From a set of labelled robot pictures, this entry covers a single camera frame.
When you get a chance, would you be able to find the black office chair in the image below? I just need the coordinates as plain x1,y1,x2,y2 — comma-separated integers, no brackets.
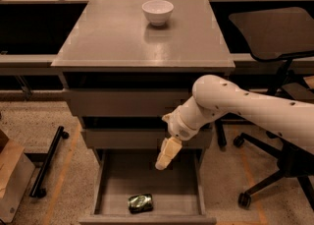
229,7,314,208

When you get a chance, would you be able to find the grey top drawer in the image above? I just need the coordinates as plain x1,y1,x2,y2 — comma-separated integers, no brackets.
63,89,190,117

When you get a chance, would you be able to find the cardboard box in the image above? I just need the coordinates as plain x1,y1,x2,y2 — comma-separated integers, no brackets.
0,131,34,223

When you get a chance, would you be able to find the white ceramic bowl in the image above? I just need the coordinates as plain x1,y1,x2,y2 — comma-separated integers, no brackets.
142,0,174,26

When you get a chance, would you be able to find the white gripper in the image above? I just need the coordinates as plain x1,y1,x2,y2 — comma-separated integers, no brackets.
155,105,200,170

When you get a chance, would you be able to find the grey middle drawer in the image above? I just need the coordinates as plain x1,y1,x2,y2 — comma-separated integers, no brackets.
80,128,214,150

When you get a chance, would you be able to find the grey drawer cabinet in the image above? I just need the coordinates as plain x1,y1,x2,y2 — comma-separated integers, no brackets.
52,0,235,170

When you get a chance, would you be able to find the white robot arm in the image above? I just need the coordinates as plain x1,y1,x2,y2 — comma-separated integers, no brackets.
155,75,314,170

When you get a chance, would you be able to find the grey open bottom drawer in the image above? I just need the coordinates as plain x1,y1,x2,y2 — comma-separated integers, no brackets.
78,149,216,225

